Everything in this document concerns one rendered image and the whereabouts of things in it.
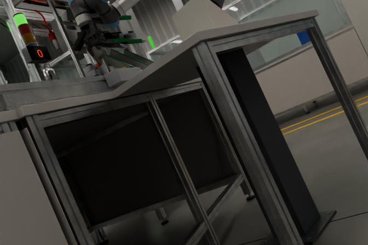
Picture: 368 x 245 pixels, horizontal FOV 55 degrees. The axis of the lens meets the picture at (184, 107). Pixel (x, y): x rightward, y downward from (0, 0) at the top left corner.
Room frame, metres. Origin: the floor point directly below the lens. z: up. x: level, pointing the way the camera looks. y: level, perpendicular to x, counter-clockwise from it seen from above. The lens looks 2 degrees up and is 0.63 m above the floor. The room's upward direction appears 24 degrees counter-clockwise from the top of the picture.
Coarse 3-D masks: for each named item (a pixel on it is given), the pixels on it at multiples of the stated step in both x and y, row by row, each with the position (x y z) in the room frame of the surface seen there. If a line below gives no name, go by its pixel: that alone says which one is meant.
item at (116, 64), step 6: (114, 54) 2.12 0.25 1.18; (120, 54) 2.10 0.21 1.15; (108, 60) 1.99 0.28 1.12; (114, 60) 1.97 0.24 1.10; (120, 60) 2.10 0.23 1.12; (126, 60) 2.08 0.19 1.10; (132, 60) 2.06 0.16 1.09; (138, 60) 2.04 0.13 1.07; (114, 66) 1.98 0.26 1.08; (120, 66) 1.95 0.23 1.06; (126, 66) 1.93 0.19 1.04; (138, 66) 2.05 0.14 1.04; (144, 66) 2.03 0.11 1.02
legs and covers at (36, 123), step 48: (144, 96) 1.63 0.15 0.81; (192, 96) 2.40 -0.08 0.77; (48, 144) 1.04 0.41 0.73; (96, 144) 2.77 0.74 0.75; (144, 144) 2.61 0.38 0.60; (192, 144) 2.46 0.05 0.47; (48, 192) 1.01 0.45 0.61; (96, 192) 2.85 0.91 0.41; (144, 192) 2.68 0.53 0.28; (192, 192) 1.66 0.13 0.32; (96, 240) 2.86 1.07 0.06; (192, 240) 1.51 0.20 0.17
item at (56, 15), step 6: (48, 0) 2.04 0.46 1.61; (54, 6) 2.05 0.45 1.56; (54, 12) 2.04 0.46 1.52; (60, 24) 2.04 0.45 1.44; (60, 30) 2.04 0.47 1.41; (120, 30) 2.26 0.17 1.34; (66, 36) 2.04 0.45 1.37; (66, 42) 2.04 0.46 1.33; (126, 48) 2.27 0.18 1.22; (72, 54) 2.04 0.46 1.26; (78, 60) 2.05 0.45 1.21; (102, 60) 1.97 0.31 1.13; (78, 66) 2.04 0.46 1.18; (108, 66) 1.98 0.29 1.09; (108, 72) 1.97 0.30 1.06
